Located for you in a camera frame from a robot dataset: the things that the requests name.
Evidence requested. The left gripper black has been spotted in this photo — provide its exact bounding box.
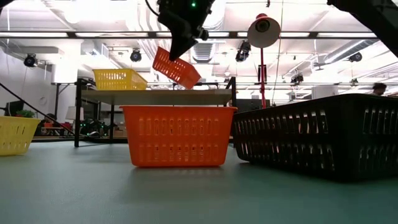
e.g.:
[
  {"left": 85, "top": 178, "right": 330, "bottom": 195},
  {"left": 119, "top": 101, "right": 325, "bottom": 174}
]
[{"left": 157, "top": 0, "right": 216, "bottom": 62}]

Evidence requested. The orange plastic basket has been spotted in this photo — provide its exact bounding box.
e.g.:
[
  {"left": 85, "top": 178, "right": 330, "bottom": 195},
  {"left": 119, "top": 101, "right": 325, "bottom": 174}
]
[
  {"left": 152, "top": 46, "right": 202, "bottom": 90},
  {"left": 119, "top": 105, "right": 238, "bottom": 169}
]

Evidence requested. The yellow plastic basket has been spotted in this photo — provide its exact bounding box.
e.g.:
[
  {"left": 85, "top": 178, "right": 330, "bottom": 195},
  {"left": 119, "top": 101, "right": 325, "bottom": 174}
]
[
  {"left": 0, "top": 116, "right": 42, "bottom": 157},
  {"left": 92, "top": 68, "right": 149, "bottom": 91}
]

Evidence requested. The black ceiling spotlight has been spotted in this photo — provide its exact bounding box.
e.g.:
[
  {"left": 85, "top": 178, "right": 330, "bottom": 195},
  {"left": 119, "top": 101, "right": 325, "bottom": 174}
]
[
  {"left": 290, "top": 72, "right": 305, "bottom": 85},
  {"left": 234, "top": 40, "right": 252, "bottom": 63},
  {"left": 24, "top": 53, "right": 39, "bottom": 68},
  {"left": 129, "top": 49, "right": 143, "bottom": 63},
  {"left": 348, "top": 51, "right": 363, "bottom": 63}
]

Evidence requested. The red desk lamp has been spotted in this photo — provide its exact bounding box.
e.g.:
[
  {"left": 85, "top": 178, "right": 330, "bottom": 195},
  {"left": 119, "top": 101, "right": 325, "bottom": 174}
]
[{"left": 246, "top": 12, "right": 282, "bottom": 109}]

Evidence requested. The white table lamp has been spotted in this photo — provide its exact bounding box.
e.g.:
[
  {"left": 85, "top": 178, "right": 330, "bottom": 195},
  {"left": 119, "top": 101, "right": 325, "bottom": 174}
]
[{"left": 65, "top": 106, "right": 85, "bottom": 122}]

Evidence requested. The person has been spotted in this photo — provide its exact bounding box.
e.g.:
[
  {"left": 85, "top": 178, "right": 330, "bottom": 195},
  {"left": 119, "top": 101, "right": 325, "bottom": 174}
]
[
  {"left": 371, "top": 82, "right": 388, "bottom": 97},
  {"left": 45, "top": 113, "right": 59, "bottom": 129}
]

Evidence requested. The green potted plant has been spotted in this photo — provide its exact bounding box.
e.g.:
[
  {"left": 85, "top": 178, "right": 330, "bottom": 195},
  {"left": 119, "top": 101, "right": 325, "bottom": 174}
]
[{"left": 15, "top": 109, "right": 36, "bottom": 119}]

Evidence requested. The black computer monitor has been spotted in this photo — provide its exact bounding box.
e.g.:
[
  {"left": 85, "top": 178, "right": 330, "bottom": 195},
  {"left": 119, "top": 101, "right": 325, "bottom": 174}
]
[{"left": 4, "top": 100, "right": 25, "bottom": 118}]

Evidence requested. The black plastic basket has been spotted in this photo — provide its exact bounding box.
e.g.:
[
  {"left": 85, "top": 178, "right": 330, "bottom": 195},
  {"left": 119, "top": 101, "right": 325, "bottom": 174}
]
[{"left": 232, "top": 93, "right": 398, "bottom": 182}]

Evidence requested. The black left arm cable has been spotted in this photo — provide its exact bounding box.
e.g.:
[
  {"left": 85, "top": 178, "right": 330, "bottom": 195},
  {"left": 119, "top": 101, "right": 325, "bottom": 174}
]
[{"left": 144, "top": 0, "right": 160, "bottom": 17}]

